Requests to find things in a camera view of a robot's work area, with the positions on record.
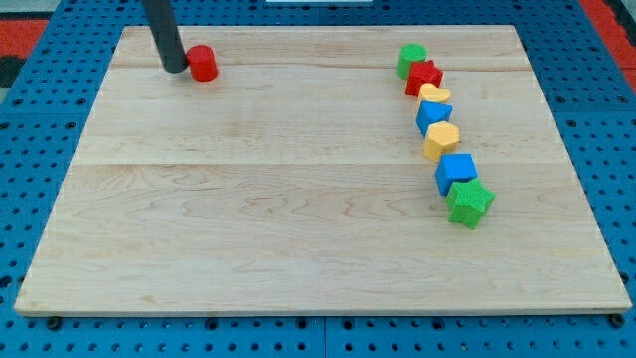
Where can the green cylinder block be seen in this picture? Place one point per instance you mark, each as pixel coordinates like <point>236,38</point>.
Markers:
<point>409,53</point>

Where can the blue cube block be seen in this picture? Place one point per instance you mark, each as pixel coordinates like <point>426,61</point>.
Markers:
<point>454,168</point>

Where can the green star block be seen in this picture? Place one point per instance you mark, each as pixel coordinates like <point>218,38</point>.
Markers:
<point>468,202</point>

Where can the red star block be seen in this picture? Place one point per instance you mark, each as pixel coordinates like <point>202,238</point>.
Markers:
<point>421,73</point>

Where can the yellow hexagon block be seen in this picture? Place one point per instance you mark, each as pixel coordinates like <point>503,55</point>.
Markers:
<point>441,138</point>

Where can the yellow heart block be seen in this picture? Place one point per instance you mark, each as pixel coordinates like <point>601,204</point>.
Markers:
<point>431,93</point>

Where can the red cylinder block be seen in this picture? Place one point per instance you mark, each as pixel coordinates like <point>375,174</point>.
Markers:
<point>202,62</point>

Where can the blue triangle block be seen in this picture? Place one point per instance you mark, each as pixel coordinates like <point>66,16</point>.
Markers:
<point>431,112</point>

